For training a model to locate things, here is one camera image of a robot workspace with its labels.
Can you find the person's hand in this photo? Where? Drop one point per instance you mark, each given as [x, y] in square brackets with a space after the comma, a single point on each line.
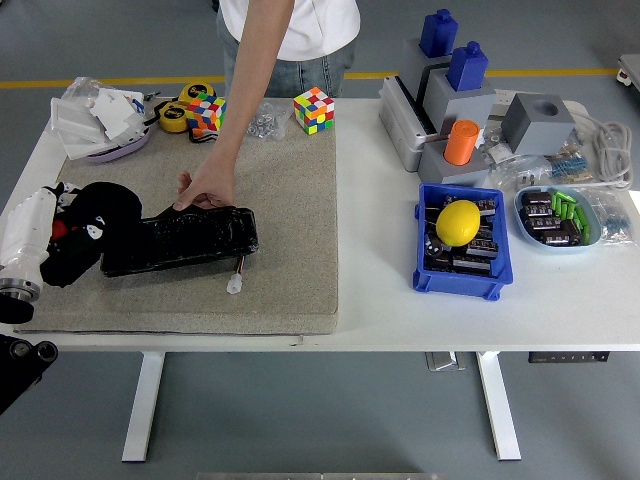
[212, 187]

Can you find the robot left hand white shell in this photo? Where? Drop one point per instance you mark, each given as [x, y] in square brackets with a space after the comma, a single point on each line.
[25, 230]

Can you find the black rag with red patch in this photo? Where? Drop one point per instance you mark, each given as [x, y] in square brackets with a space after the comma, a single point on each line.
[115, 205]

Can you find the person's forearm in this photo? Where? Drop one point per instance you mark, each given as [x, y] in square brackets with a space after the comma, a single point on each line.
[250, 75]

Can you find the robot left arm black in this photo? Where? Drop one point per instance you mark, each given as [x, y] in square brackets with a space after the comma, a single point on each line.
[15, 370]

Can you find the black table control panel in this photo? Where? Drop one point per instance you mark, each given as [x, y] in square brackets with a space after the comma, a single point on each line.
[569, 357]

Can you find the stickerless Rubik's cube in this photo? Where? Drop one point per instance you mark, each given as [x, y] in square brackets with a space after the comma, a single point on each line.
[206, 114]

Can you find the grey-brown mat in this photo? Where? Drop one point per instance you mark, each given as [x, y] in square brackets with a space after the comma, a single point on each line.
[290, 200]

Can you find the yellow tape measure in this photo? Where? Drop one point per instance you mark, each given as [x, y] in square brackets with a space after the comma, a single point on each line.
[196, 92]
[173, 118]

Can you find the clear bag of screws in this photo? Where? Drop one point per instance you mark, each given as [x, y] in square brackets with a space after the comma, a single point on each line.
[267, 124]

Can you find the purple tray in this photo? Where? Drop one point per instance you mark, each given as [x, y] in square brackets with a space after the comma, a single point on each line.
[122, 149]

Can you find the white-faced Rubik's cube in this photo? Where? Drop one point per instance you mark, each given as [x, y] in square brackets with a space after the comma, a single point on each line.
[313, 111]

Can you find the clear plastic bag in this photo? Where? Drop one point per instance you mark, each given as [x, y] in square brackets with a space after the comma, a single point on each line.
[82, 89]

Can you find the person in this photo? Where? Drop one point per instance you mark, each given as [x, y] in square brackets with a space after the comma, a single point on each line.
[322, 30]

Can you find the white table leg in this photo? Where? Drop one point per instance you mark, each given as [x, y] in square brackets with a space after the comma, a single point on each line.
[142, 405]
[497, 405]

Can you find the grey block with round socket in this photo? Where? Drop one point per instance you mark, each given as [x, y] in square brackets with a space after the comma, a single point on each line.
[435, 170]

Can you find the yellow lemon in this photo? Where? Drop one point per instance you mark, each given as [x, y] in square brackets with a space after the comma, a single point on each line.
[457, 222]

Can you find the orange cylinder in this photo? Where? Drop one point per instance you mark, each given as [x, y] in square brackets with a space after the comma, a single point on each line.
[461, 142]

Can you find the blue peg block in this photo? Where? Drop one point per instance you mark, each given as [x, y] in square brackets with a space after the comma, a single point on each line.
[467, 67]
[439, 32]

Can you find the clear bag of small parts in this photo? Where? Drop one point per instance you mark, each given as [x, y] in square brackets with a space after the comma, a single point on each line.
[510, 167]

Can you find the blue plastic bin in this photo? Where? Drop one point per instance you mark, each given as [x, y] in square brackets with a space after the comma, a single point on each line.
[504, 260]

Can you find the white power strip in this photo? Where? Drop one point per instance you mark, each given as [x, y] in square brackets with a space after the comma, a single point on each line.
[505, 102]

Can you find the light blue dish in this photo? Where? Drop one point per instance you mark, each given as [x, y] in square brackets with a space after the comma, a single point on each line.
[522, 227]

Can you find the grey block with empty hole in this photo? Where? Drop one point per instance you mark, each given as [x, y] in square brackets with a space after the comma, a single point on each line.
[530, 130]

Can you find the green battery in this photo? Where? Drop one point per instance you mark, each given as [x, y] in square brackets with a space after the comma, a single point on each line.
[582, 225]
[565, 193]
[561, 209]

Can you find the bag of blue resistors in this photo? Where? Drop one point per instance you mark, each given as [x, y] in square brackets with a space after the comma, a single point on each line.
[615, 220]
[570, 165]

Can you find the grey electrical enclosure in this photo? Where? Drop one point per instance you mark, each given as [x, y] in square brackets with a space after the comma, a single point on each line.
[397, 125]

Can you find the metal bracket under table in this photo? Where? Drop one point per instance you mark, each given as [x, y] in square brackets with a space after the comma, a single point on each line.
[445, 361]

